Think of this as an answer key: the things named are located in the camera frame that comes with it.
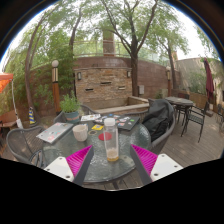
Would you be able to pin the black metal slatted chair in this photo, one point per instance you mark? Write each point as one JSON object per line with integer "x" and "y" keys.
{"x": 196, "y": 116}
{"x": 220, "y": 115}

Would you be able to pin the orange canopy with white pole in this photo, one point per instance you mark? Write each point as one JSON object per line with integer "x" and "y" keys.
{"x": 4, "y": 80}

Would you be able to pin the black wall lantern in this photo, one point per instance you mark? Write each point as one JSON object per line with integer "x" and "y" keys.
{"x": 128, "y": 73}
{"x": 79, "y": 76}

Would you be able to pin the white ribbed ceramic mug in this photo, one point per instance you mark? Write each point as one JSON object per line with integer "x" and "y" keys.
{"x": 80, "y": 133}

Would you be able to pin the blue yellow striped bollard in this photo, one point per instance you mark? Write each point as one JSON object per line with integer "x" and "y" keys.
{"x": 31, "y": 116}

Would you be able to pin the clear plastic bottle white cap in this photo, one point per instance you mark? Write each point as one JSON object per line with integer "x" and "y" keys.
{"x": 111, "y": 140}

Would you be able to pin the leaning thin-trunk tree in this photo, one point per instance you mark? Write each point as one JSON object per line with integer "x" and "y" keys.
{"x": 28, "y": 76}

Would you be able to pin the slim-trunk tree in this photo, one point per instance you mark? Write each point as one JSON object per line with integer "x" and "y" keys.
{"x": 172, "y": 66}

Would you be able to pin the forked dark-trunk tree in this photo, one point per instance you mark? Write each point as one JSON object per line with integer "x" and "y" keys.
{"x": 134, "y": 73}

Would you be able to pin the black laptop with stickers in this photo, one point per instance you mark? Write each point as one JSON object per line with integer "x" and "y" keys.
{"x": 128, "y": 122}

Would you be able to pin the small tape roll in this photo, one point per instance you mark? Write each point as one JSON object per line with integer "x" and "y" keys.
{"x": 92, "y": 132}

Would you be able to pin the wooden bench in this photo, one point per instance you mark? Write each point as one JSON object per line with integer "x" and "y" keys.
{"x": 7, "y": 118}

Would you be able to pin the green plant in blue pot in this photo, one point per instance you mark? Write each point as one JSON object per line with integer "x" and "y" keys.
{"x": 71, "y": 116}

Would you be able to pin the wooden lamp post globe top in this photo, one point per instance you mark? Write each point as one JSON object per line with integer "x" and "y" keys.
{"x": 168, "y": 83}
{"x": 56, "y": 95}

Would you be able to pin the dark round patio table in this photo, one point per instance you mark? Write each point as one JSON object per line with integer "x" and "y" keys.
{"x": 180, "y": 100}

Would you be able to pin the white sticker sheet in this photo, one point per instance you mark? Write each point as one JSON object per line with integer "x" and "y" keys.
{"x": 90, "y": 117}

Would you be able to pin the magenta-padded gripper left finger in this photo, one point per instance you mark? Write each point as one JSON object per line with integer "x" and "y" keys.
{"x": 78, "y": 160}

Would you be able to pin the silver laptop with stickers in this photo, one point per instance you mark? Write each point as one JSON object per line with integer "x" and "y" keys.
{"x": 53, "y": 132}

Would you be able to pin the yellow card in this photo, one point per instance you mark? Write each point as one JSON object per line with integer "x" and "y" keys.
{"x": 97, "y": 127}

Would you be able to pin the grey wall utility box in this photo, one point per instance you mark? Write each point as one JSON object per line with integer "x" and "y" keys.
{"x": 141, "y": 89}

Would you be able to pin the closed dark red parasol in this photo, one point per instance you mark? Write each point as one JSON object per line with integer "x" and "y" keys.
{"x": 209, "y": 80}

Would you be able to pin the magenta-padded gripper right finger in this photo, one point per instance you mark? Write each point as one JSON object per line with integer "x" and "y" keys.
{"x": 146, "y": 159}

